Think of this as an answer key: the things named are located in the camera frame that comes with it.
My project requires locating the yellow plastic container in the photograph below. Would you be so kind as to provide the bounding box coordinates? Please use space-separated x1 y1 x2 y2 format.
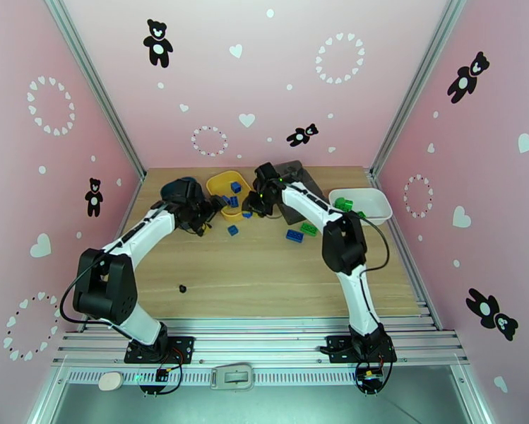
206 170 256 221

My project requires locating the small wired circuit board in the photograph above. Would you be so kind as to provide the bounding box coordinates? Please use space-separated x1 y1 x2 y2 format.
354 360 394 397
139 363 185 397

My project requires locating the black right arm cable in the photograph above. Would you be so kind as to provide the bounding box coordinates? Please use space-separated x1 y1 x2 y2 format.
359 215 391 331

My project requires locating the aluminium side rail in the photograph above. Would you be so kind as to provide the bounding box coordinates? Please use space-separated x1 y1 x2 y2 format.
369 168 444 333

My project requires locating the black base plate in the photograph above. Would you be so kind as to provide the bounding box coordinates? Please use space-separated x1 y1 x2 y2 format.
124 335 196 365
319 334 398 365

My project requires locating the ribbed aluminium rail platform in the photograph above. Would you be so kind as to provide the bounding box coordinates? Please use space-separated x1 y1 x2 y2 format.
52 315 470 366

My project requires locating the grey plastic container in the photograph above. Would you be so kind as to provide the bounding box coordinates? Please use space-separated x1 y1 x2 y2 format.
276 160 331 225

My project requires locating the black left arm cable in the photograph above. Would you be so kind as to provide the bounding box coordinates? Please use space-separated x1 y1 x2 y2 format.
60 254 133 344

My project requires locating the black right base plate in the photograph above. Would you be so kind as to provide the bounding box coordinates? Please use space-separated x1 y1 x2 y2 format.
319 334 398 365

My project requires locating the white plastic container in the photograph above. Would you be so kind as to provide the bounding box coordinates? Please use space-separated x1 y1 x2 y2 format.
328 187 393 226

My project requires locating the aluminium frame post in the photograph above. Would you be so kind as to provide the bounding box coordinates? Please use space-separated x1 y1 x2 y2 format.
41 0 147 177
369 0 470 177

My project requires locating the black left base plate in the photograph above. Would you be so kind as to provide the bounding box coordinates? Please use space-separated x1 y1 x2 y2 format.
124 335 196 365

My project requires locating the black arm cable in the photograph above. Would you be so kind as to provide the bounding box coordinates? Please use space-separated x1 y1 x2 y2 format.
60 254 133 344
359 215 391 331

